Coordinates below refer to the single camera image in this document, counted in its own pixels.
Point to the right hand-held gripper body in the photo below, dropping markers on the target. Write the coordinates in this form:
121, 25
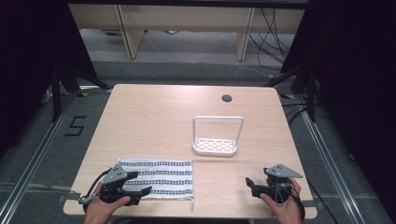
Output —
280, 177

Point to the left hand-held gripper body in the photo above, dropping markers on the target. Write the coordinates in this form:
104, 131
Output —
114, 177

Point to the white striped towel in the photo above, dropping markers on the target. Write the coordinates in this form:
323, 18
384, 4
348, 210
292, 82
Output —
168, 179

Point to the person's right hand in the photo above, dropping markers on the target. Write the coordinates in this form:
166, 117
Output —
282, 209

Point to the person's left hand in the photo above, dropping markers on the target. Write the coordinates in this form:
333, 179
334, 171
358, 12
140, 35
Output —
102, 209

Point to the black metal stand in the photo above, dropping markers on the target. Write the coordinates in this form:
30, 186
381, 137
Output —
311, 93
56, 93

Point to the black curtain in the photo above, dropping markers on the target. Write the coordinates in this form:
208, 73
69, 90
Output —
358, 77
31, 62

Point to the light wooden desk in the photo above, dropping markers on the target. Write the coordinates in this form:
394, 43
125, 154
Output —
186, 18

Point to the aluminium floor rail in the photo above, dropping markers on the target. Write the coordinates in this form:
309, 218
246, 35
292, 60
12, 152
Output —
34, 158
330, 161

